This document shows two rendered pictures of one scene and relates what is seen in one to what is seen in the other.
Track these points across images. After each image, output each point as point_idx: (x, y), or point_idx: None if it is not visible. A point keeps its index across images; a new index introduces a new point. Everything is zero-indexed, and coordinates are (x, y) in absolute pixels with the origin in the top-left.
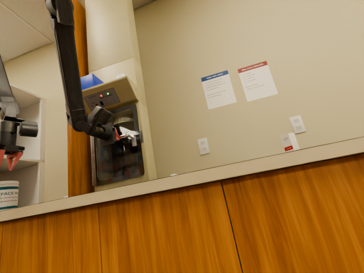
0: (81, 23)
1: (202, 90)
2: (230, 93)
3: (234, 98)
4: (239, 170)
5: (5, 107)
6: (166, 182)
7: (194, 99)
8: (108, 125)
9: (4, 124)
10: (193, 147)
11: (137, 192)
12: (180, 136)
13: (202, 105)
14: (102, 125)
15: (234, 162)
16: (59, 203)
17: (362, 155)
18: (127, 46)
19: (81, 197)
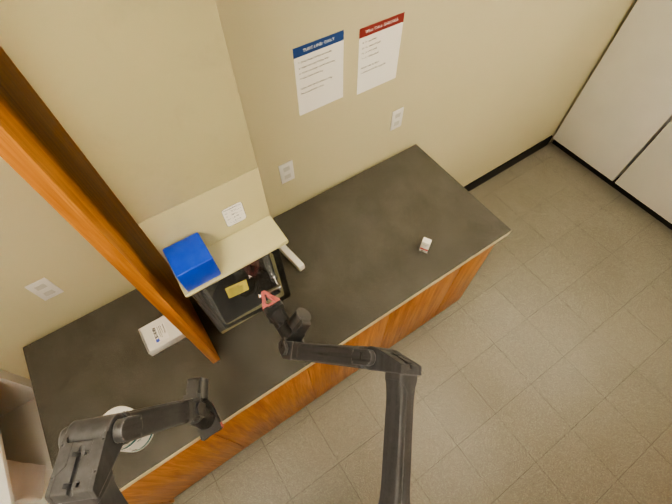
0: None
1: (293, 79)
2: (337, 83)
3: (341, 91)
4: (409, 299)
5: (197, 415)
6: (366, 327)
7: (277, 100)
8: (279, 307)
9: (204, 419)
10: (271, 178)
11: (345, 342)
12: None
13: (290, 109)
14: (270, 310)
15: (321, 179)
16: (278, 385)
17: None
18: (238, 146)
19: (299, 371)
